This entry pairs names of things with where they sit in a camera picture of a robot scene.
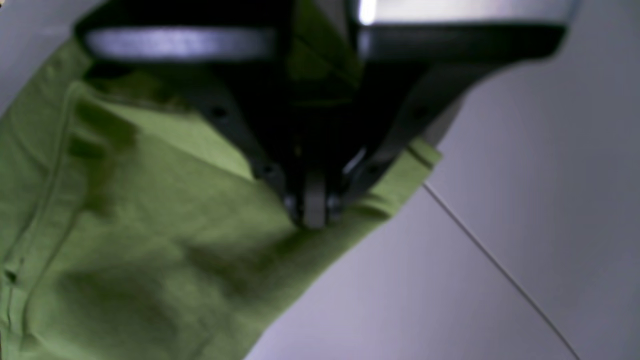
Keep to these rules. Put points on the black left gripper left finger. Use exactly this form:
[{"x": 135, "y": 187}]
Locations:
[{"x": 227, "y": 58}]

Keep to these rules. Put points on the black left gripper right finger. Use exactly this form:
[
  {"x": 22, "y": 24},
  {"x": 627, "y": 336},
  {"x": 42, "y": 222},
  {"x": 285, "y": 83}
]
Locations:
[{"x": 418, "y": 58}]

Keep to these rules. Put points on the green T-shirt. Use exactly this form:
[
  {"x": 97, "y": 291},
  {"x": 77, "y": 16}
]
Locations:
[{"x": 132, "y": 229}]

